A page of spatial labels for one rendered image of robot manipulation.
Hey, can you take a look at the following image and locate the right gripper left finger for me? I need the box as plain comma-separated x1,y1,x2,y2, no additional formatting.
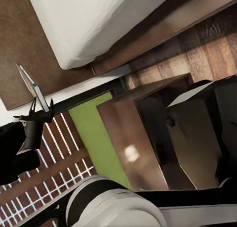
0,121,26,181

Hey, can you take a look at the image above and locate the hardback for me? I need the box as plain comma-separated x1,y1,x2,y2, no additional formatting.
16,63,50,112

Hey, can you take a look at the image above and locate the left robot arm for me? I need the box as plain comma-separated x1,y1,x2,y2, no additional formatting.
0,97,55,186

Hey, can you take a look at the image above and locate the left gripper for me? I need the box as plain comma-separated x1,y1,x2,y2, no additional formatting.
19,97,55,139

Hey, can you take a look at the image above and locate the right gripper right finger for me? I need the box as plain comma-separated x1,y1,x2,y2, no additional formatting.
221,121,237,161

